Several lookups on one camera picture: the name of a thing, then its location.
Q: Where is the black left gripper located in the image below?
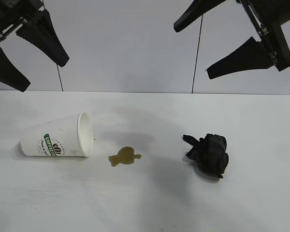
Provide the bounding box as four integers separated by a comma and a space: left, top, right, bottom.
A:
0, 0, 70, 93

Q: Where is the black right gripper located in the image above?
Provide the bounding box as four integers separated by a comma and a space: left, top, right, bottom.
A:
173, 0, 290, 80

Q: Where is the white paper coffee cup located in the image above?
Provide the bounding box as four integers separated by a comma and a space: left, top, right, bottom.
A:
20, 112, 95, 158

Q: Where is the black cloth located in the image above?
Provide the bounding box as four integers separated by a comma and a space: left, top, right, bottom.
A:
182, 132, 230, 179

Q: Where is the thin black wall strip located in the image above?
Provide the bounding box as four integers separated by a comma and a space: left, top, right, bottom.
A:
56, 63, 64, 92
191, 14, 204, 94

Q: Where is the brown coffee spill puddle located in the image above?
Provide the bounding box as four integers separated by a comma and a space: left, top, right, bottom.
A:
108, 146, 143, 168

